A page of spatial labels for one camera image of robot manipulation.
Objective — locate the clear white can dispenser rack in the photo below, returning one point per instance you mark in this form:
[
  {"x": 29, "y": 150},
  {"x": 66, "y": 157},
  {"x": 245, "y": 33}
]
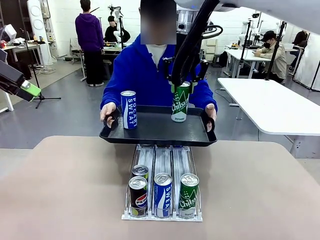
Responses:
[{"x": 162, "y": 157}]

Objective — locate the green Chilsung Cider can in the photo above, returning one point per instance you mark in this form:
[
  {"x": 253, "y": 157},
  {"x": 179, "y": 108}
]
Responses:
[
  {"x": 180, "y": 105},
  {"x": 189, "y": 197}
]

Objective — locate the black camera tripod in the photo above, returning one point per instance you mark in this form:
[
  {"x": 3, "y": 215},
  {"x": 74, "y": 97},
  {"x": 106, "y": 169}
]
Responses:
[
  {"x": 241, "y": 63},
  {"x": 275, "y": 53}
]

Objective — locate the person's left hand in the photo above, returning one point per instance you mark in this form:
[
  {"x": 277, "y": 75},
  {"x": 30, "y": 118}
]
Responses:
[{"x": 211, "y": 111}]

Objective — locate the cluttered white table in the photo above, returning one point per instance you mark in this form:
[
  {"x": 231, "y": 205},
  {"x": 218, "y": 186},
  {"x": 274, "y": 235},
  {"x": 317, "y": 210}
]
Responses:
[{"x": 30, "y": 46}]

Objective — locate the black-haired seated person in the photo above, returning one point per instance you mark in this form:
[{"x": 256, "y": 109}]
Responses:
[{"x": 111, "y": 32}]

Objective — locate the person's right hand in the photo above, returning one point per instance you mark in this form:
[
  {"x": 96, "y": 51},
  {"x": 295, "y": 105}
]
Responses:
[{"x": 107, "y": 111}]

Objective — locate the person's right forearm blue sleeve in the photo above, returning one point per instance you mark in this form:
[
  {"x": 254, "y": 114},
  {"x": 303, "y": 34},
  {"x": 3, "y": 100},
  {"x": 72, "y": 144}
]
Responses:
[{"x": 110, "y": 96}]

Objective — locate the large white table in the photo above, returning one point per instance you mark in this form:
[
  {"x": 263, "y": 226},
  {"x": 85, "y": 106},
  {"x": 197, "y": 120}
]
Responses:
[{"x": 270, "y": 107}]

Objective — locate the person in dark clothes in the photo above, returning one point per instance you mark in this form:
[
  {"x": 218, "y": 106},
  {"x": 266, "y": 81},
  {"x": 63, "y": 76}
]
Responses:
[{"x": 301, "y": 38}]

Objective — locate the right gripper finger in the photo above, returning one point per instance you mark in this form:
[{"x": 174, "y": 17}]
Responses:
[
  {"x": 166, "y": 71},
  {"x": 203, "y": 70}
]

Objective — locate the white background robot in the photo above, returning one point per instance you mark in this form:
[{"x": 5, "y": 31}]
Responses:
[{"x": 243, "y": 37}]

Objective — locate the black plastic serving tray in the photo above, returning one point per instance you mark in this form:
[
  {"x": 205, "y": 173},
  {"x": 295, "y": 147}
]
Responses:
[{"x": 160, "y": 130}]

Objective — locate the black Robotiq right gripper body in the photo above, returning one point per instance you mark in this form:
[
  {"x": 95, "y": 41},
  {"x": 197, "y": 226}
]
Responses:
[{"x": 179, "y": 43}]

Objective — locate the person in purple hoodie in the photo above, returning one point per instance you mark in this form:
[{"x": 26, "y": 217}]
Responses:
[{"x": 89, "y": 32}]

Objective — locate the black backpack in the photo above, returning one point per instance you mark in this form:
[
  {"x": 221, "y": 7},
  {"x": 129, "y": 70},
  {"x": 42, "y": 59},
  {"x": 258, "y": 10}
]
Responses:
[{"x": 223, "y": 60}]

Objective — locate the black microphone tripod stand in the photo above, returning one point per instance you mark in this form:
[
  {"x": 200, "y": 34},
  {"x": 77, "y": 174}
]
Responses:
[{"x": 47, "y": 98}]

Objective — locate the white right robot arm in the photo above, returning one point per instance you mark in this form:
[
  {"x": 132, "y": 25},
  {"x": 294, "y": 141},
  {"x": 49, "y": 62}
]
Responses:
[{"x": 250, "y": 3}]

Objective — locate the black bag under table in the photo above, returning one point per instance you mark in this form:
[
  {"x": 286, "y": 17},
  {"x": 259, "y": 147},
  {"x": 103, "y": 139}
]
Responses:
[{"x": 28, "y": 71}]

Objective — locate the white tower air conditioner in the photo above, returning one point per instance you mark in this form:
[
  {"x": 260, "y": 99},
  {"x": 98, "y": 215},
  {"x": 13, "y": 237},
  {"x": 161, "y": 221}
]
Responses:
[{"x": 37, "y": 25}]

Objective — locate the small red object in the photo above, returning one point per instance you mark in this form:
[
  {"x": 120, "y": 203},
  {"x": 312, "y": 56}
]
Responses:
[{"x": 2, "y": 44}]

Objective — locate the person in beige jacket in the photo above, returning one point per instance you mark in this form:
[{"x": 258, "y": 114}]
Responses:
[{"x": 277, "y": 57}]

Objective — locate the blue Pocari Sweat can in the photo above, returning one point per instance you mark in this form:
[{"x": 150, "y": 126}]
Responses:
[
  {"x": 162, "y": 197},
  {"x": 128, "y": 110}
]

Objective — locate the person's left forearm blue sleeve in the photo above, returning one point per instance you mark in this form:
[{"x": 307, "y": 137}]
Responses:
[{"x": 208, "y": 95}]

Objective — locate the person in blue hoodie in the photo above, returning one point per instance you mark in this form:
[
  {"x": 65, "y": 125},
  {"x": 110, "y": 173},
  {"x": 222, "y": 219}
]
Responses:
[{"x": 140, "y": 75}]

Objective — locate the beige drawer cabinet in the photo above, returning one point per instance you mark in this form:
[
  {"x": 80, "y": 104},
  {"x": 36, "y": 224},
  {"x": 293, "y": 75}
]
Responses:
[{"x": 212, "y": 52}]

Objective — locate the white curtain screen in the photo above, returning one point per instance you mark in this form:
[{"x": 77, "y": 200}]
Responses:
[{"x": 310, "y": 67}]

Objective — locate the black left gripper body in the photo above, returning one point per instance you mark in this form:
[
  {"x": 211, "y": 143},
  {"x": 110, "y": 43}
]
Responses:
[{"x": 10, "y": 77}]

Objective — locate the white workbench table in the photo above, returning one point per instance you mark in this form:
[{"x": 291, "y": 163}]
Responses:
[{"x": 247, "y": 56}]

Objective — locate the white table with slanted leg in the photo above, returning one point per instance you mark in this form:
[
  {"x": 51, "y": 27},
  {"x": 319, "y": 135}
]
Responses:
[{"x": 10, "y": 105}]

